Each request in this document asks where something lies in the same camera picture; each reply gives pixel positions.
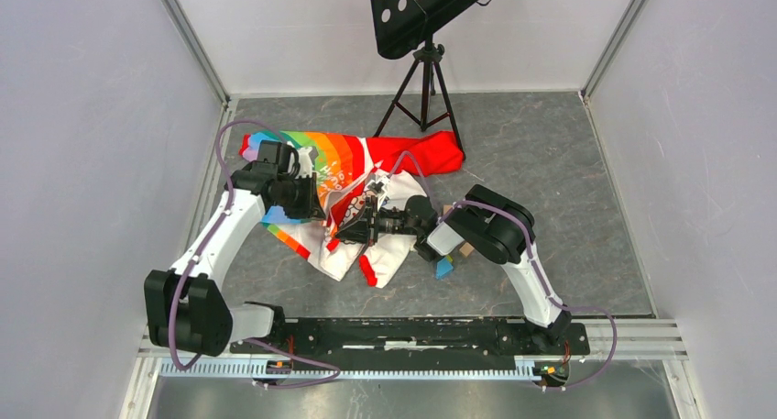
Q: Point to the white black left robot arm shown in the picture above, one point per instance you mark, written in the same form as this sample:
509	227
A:
186	310

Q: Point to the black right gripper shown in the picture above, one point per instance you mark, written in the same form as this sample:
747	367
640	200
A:
361	230

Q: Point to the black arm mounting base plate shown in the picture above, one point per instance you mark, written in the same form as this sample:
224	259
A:
424	343

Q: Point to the blue triangular block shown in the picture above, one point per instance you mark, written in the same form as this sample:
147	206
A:
443	267

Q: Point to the black music stand tripod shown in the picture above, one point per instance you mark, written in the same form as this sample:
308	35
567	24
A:
404	27

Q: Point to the rainbow cartoon zip jacket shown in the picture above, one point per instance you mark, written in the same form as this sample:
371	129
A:
343	164

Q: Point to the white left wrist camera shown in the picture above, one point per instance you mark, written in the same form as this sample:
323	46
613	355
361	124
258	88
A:
308	156

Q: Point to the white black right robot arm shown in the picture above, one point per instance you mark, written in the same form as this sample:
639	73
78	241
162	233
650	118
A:
497	228

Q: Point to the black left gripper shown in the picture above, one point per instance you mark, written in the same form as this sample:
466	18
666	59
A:
311	207

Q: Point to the flat wooden plank block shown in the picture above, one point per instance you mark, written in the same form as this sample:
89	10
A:
466	249

